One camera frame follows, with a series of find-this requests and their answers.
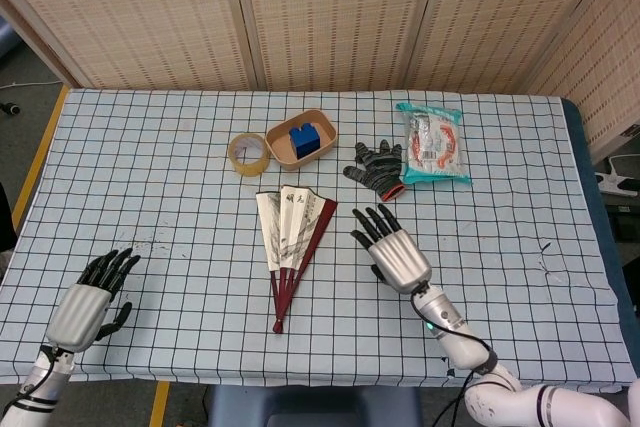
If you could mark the blue toy block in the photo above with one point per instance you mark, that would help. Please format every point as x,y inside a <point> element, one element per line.
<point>304,143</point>

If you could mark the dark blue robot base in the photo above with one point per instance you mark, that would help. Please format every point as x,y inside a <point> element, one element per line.
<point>310,404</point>

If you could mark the blue checkered tablecloth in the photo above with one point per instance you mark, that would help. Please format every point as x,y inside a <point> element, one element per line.
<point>150,187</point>

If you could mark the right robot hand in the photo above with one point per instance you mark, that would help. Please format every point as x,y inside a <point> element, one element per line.
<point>400,259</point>

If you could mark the oval wooden box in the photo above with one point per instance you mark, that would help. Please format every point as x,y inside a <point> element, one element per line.
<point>325,144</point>

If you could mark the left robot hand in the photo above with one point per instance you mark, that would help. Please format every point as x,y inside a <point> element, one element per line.
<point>77,314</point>

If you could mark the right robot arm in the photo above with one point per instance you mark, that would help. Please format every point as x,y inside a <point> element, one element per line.
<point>465,347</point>

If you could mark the grey knit work glove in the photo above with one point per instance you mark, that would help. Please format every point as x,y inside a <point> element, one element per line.
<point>380,167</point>

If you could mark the clear packing tape roll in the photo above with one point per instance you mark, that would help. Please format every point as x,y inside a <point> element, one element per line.
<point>250,167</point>

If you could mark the teal snack packet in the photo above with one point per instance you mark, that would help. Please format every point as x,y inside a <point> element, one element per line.
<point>435,147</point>

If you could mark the beige woven bamboo screen panel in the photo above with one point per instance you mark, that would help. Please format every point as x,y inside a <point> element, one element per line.
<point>140,17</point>
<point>610,57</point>
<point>500,17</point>
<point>335,17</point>

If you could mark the black floor box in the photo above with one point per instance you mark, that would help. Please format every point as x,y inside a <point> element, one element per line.
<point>627,224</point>

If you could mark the paper folding fan red ribs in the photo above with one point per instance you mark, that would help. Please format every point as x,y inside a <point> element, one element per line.
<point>292,232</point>

